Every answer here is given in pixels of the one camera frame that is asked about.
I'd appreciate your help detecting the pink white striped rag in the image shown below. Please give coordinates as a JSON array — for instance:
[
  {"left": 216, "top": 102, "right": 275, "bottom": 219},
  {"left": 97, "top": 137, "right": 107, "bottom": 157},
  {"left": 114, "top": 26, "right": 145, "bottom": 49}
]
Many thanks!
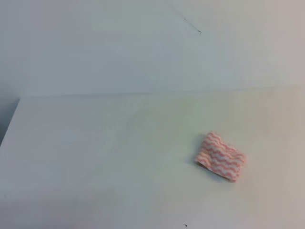
[{"left": 194, "top": 131, "right": 246, "bottom": 183}]

